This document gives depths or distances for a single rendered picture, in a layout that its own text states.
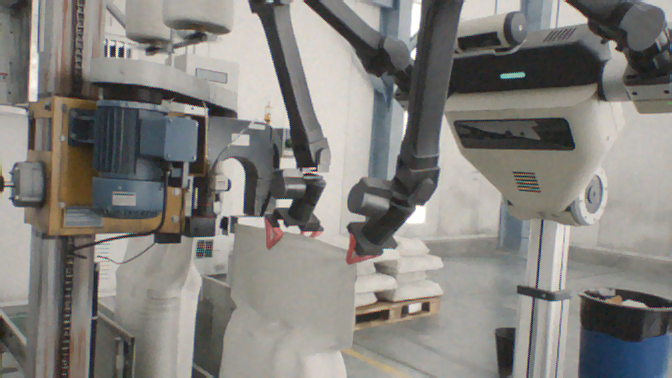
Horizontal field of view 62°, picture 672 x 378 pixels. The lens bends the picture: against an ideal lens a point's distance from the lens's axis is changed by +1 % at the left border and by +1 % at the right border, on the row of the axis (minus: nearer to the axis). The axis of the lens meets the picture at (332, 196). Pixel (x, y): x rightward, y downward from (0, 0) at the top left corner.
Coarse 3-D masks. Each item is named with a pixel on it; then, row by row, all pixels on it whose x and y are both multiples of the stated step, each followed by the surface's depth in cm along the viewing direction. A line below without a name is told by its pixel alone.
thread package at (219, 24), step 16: (176, 0) 125; (192, 0) 124; (208, 0) 125; (224, 0) 128; (176, 16) 125; (192, 16) 125; (208, 16) 126; (224, 16) 129; (208, 32) 137; (224, 32) 135
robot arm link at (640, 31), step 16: (576, 0) 92; (592, 0) 93; (608, 0) 94; (624, 0) 94; (592, 16) 95; (608, 16) 95; (624, 16) 93; (640, 16) 94; (656, 16) 95; (624, 32) 96; (640, 32) 96; (656, 32) 97; (640, 48) 98
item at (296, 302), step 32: (256, 256) 142; (288, 256) 128; (320, 256) 123; (352, 256) 117; (256, 288) 141; (288, 288) 128; (320, 288) 123; (352, 288) 116; (256, 320) 137; (288, 320) 128; (320, 320) 123; (352, 320) 116; (224, 352) 143; (256, 352) 130; (288, 352) 124; (320, 352) 121
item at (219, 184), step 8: (216, 168) 147; (224, 168) 148; (208, 176) 149; (216, 176) 146; (224, 176) 147; (208, 184) 149; (216, 184) 146; (224, 184) 147; (208, 192) 149; (216, 192) 147; (224, 192) 149; (216, 216) 148
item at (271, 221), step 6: (270, 216) 131; (276, 216) 132; (270, 222) 130; (276, 222) 130; (270, 228) 133; (276, 228) 129; (270, 234) 133; (276, 234) 128; (282, 234) 129; (276, 240) 130; (270, 246) 133
